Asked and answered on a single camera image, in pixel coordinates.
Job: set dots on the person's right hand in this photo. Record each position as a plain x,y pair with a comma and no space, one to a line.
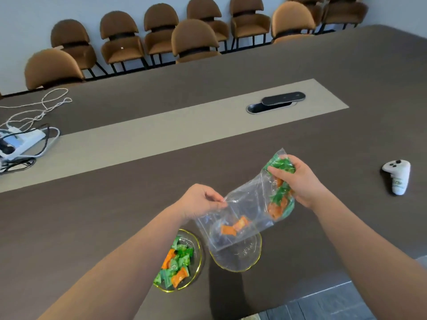
302,184

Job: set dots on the person's left hand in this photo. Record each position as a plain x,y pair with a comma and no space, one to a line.
196,201

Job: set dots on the person's right thumb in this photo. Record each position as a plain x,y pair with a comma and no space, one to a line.
277,171

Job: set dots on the person's left fingers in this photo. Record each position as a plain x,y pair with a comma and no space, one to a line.
216,200

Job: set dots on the clear plastic bag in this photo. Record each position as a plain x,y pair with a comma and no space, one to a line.
240,209

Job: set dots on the person's left forearm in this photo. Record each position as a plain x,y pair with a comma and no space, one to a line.
126,263

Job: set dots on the person's right forearm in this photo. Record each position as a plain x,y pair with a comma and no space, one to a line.
367,259

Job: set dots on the bunch of green orange candies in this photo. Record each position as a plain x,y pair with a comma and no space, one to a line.
281,196

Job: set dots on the orange wrapped candy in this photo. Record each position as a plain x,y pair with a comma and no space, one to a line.
241,223
228,230

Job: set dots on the gold rimmed glass plate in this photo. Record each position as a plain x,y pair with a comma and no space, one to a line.
238,258
191,259

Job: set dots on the recessed table socket box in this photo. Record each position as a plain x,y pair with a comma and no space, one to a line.
255,108

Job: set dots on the black table socket lid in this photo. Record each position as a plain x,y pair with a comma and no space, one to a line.
283,98

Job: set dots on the heap of wrapped candies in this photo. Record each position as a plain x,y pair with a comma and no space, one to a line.
175,264

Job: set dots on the white handheld controller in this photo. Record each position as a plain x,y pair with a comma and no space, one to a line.
398,178

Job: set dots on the row of brown chairs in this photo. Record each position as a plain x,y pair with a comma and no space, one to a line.
160,33

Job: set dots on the white power strip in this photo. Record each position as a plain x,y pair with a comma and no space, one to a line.
25,139

